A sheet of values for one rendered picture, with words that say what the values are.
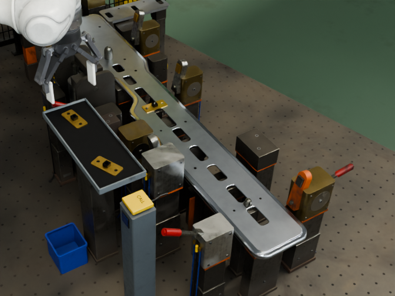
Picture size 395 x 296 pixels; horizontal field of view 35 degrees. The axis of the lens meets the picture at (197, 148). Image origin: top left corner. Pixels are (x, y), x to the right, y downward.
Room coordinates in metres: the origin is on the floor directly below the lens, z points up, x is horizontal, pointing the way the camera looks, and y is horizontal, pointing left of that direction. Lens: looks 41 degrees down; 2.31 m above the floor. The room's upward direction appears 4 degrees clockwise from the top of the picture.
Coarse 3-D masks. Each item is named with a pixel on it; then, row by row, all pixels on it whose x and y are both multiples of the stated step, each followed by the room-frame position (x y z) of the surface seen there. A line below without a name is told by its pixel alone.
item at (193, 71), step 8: (192, 72) 1.83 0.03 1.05; (200, 72) 1.83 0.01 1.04; (184, 80) 1.78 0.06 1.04; (192, 80) 1.80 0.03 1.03; (200, 80) 1.82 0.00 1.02; (184, 88) 1.78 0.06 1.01; (192, 88) 1.80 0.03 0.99; (200, 88) 1.82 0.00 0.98; (176, 96) 1.81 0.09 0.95; (184, 96) 1.78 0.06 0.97; (192, 96) 1.80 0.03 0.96; (200, 96) 1.82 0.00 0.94; (184, 104) 1.78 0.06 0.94; (192, 104) 1.81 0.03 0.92; (192, 112) 1.81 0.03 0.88; (184, 136) 1.79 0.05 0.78
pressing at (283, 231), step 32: (96, 32) 2.12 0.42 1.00; (128, 64) 1.92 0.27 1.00; (128, 96) 1.74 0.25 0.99; (160, 96) 1.73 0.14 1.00; (160, 128) 1.56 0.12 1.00; (192, 128) 1.57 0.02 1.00; (192, 160) 1.42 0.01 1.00; (224, 160) 1.43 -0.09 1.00; (224, 192) 1.29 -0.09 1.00; (256, 192) 1.30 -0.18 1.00; (256, 224) 1.17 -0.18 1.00; (288, 224) 1.18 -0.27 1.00; (256, 256) 1.06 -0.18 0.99
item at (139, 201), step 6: (138, 192) 1.11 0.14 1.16; (144, 192) 1.11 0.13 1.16; (126, 198) 1.09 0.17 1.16; (132, 198) 1.09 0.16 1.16; (138, 198) 1.09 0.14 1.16; (144, 198) 1.09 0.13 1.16; (126, 204) 1.07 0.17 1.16; (132, 204) 1.07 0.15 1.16; (138, 204) 1.07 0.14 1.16; (144, 204) 1.07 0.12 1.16; (150, 204) 1.07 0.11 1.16; (132, 210) 1.05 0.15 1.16; (138, 210) 1.05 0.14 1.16; (144, 210) 1.06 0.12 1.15
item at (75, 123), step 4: (64, 112) 1.41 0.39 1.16; (68, 112) 1.41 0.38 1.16; (72, 112) 1.41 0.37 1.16; (64, 116) 1.39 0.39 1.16; (68, 116) 1.39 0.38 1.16; (72, 116) 1.38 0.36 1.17; (76, 116) 1.39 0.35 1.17; (80, 116) 1.40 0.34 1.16; (68, 120) 1.38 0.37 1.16; (72, 120) 1.38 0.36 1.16; (76, 120) 1.38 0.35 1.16; (80, 120) 1.38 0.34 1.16; (84, 120) 1.38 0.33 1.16; (72, 124) 1.36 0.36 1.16; (76, 124) 1.36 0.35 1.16; (84, 124) 1.36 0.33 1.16; (76, 128) 1.35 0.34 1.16
